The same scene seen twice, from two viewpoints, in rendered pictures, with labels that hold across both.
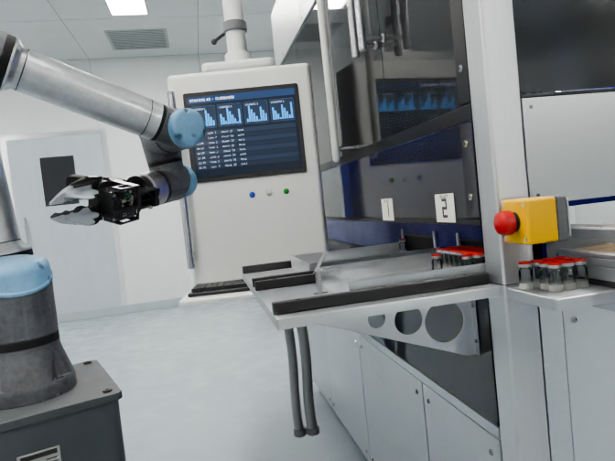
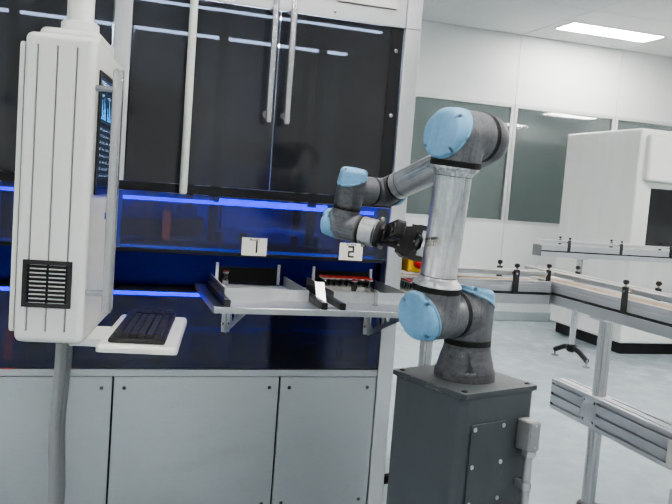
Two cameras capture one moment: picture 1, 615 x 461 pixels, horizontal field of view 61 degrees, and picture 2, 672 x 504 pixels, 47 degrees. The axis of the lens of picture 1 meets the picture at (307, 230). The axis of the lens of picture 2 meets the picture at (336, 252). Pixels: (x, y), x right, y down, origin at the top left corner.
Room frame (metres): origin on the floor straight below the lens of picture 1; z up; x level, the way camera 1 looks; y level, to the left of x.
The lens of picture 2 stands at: (1.40, 2.34, 1.23)
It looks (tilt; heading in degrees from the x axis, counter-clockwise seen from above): 5 degrees down; 264
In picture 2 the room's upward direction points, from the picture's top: 4 degrees clockwise
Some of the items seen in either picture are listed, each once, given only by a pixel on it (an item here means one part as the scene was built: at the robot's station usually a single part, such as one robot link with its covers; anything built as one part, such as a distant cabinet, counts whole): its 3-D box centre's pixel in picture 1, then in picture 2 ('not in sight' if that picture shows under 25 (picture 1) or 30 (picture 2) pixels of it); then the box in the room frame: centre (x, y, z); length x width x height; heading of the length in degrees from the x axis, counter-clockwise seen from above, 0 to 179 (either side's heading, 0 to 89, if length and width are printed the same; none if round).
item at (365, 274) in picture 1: (410, 271); (356, 290); (1.07, -0.20, 0.90); 0.34 x 0.26 x 0.04; 101
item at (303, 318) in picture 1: (355, 279); (312, 300); (1.23, -0.10, 0.87); 0.70 x 0.48 x 0.02; 11
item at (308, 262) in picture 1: (361, 258); (256, 286); (1.41, -0.14, 0.90); 0.34 x 0.26 x 0.04; 101
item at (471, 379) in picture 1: (347, 287); (86, 329); (1.93, -0.12, 0.73); 1.98 x 0.01 x 0.25; 11
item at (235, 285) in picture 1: (252, 283); (145, 324); (1.71, 0.20, 0.82); 0.40 x 0.14 x 0.02; 92
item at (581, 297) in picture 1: (567, 293); not in sight; (0.84, -0.41, 0.87); 0.14 x 0.13 x 0.02; 101
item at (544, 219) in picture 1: (533, 219); (413, 261); (0.85, -0.37, 0.99); 0.08 x 0.07 x 0.07; 101
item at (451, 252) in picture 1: (458, 261); (346, 283); (1.09, -0.31, 0.90); 0.18 x 0.02 x 0.05; 11
